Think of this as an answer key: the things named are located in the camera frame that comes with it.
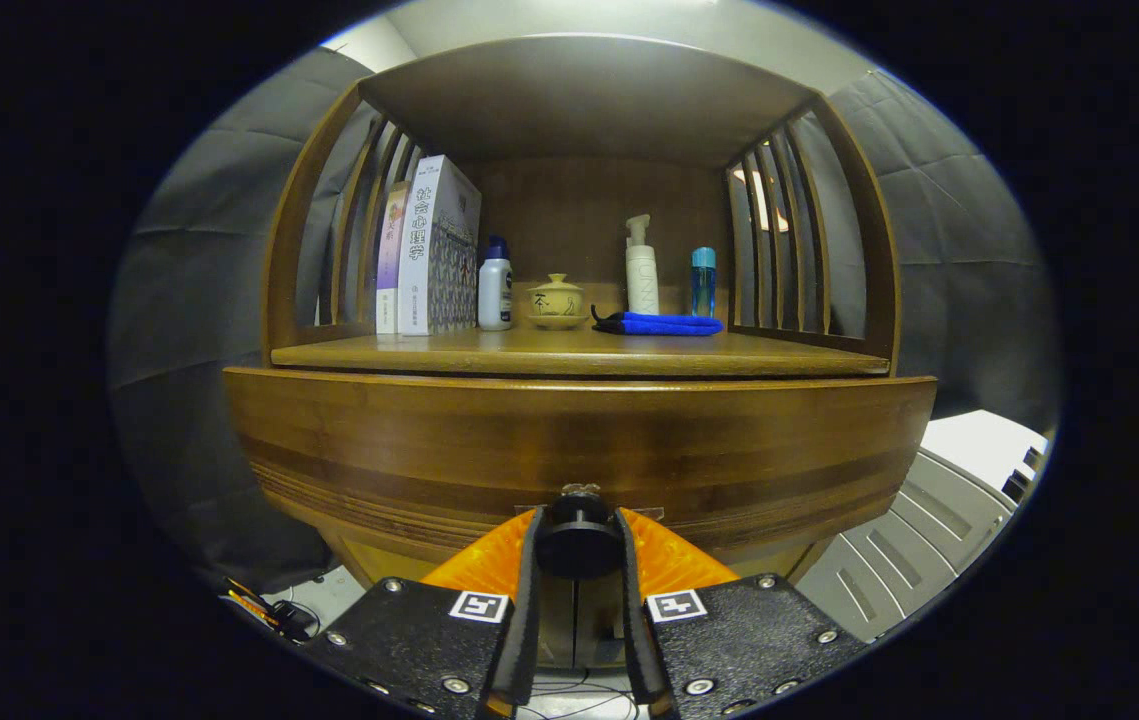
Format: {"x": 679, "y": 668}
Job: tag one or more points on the white storage unit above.
{"x": 929, "y": 520}

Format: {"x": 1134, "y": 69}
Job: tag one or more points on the wooden countertop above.
{"x": 569, "y": 350}

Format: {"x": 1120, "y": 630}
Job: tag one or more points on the large white book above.
{"x": 434, "y": 250}

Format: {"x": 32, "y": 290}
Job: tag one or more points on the wooden cabinet door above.
{"x": 559, "y": 620}
{"x": 599, "y": 620}

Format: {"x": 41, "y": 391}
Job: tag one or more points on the yellow lidded teacup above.
{"x": 557, "y": 298}

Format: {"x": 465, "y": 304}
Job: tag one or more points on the blue folded cloth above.
{"x": 664, "y": 324}

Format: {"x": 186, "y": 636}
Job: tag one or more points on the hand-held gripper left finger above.
{"x": 529, "y": 620}

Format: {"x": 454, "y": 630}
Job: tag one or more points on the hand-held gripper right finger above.
{"x": 632, "y": 620}

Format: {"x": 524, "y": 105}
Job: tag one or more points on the wooden drawer with black knob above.
{"x": 429, "y": 440}

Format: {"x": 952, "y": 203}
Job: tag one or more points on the purple book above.
{"x": 389, "y": 260}

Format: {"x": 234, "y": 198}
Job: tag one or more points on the white pump bottle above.
{"x": 642, "y": 280}

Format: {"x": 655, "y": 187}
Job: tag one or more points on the wooden cabinet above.
{"x": 579, "y": 100}

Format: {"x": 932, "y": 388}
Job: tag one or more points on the white bottle with blue cap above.
{"x": 495, "y": 290}

